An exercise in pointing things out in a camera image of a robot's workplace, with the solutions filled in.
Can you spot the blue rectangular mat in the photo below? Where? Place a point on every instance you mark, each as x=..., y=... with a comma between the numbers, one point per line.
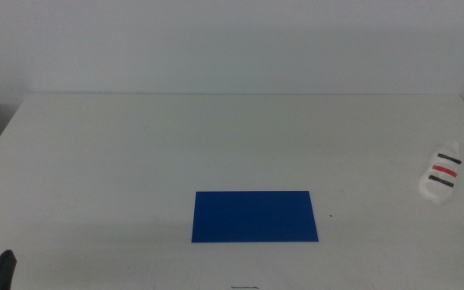
x=252, y=217

